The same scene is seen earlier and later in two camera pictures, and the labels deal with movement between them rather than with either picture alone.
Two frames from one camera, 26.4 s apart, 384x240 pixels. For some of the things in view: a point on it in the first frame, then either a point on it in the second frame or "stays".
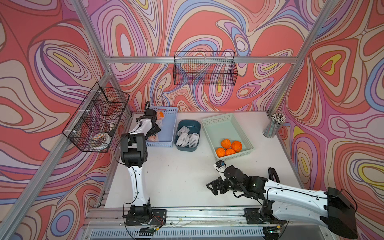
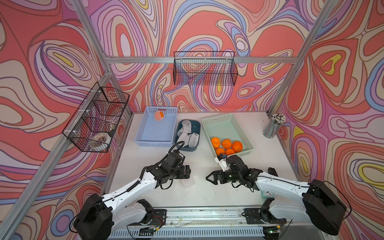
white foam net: [194, 140] stays
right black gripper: [219, 182] → [215, 174]
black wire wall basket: [205, 68] stays
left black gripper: [156, 129] → [182, 175]
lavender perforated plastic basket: [166, 135] stays
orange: [229, 151] stays
